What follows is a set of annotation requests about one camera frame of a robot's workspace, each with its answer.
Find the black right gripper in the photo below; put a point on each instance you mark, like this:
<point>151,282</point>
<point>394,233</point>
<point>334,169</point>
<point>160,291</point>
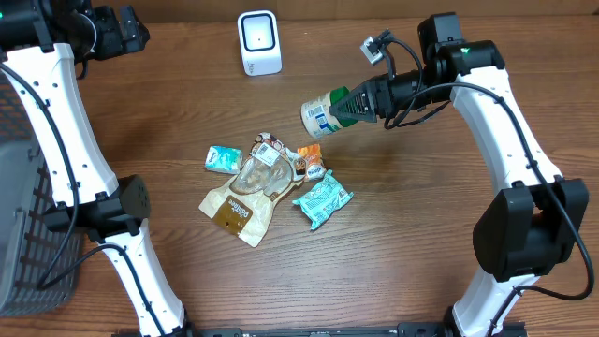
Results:
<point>386,104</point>

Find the small orange snack packet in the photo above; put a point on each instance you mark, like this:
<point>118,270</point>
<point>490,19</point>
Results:
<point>315,168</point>

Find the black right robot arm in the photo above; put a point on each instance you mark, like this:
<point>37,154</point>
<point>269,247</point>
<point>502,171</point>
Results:
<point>533,222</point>

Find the beige brown cookie pouch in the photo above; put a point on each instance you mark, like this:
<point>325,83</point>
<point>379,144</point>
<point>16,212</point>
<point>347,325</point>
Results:
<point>245,204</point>

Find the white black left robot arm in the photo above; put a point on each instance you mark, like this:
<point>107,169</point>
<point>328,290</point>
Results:
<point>46,47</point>

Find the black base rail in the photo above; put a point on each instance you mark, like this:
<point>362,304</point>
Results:
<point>327,331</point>

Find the grey plastic mesh basket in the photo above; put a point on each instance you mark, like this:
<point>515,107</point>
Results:
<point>27,247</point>

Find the white barcode scanner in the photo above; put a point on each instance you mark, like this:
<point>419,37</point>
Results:
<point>259,43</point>

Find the small teal tissue pack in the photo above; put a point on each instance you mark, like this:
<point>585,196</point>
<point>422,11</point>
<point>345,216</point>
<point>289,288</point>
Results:
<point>224,160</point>

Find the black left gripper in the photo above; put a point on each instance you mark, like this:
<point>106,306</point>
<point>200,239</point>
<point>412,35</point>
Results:
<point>119,43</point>

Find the green lid cream jar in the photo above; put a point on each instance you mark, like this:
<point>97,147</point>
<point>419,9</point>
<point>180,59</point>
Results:
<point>317,119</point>

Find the green wet wipes pack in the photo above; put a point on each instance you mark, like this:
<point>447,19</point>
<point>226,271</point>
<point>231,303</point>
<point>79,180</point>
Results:
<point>325,198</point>

